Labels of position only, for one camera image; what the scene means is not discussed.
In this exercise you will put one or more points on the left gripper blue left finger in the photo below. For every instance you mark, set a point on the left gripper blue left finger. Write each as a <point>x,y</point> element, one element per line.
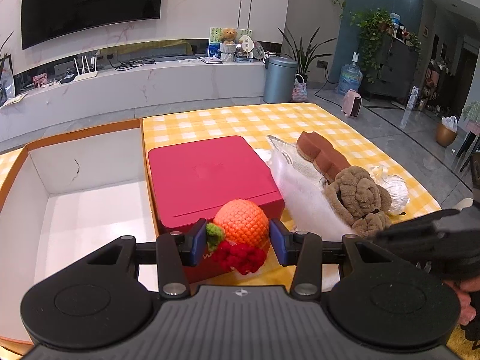
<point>174,251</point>

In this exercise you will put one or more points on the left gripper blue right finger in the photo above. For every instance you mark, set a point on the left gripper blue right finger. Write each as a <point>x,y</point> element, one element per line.
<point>302,250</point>

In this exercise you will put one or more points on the orange knitted fruit toy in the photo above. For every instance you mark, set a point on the orange knitted fruit toy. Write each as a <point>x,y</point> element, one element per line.
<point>238,237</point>

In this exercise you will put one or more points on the brown plush scrunchie toy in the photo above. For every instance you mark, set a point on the brown plush scrunchie toy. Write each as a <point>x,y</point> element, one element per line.
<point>359,202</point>

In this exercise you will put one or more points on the brown bear-shaped sponge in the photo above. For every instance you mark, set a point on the brown bear-shaped sponge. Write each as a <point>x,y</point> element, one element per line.
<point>320,152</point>

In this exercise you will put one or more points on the person right hand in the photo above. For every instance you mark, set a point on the person right hand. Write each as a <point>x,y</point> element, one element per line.
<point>463,290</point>

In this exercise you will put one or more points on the white lace cloth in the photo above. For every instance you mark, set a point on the white lace cloth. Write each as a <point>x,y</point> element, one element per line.
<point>302,188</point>

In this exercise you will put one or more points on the red box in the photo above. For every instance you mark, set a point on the red box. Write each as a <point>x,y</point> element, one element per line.
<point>192,181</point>

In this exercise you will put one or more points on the gold pot with bag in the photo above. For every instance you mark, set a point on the gold pot with bag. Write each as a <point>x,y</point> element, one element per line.
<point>447,131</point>

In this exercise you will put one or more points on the orange cardboard box white inside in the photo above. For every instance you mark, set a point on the orange cardboard box white inside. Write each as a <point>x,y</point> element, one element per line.
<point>63,197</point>

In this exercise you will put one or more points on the yellow checkered tablecloth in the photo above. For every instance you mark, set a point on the yellow checkered tablecloth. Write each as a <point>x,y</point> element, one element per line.
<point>285,121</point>

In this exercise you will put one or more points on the pink space heater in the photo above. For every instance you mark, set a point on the pink space heater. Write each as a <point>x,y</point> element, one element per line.
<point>352,103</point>

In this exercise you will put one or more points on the pink woven handbag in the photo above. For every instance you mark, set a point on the pink woven handbag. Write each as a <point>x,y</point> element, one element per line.
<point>300,91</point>

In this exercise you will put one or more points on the blue-grey trash bin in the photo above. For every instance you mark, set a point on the blue-grey trash bin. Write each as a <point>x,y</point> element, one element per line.
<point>279,79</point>

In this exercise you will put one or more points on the blue water jug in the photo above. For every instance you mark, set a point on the blue water jug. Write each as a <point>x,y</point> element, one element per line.
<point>350,76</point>

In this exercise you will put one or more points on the white marble TV console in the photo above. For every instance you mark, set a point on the white marble TV console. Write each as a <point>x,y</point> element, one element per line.
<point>145,86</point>

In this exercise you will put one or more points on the green potted floor plant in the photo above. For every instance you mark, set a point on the green potted floor plant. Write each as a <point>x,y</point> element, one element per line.
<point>303,53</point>

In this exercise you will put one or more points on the white wifi router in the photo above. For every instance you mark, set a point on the white wifi router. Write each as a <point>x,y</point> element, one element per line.
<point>86,68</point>

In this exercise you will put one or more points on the dark cabinet with plants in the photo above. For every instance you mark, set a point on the dark cabinet with plants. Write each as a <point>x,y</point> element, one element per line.
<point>388,53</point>

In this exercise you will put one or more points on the teddy bear on console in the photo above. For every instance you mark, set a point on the teddy bear on console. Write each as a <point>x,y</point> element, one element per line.
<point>228,36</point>

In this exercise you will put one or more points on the black wall television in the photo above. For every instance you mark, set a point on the black wall television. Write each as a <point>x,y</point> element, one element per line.
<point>43,20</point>

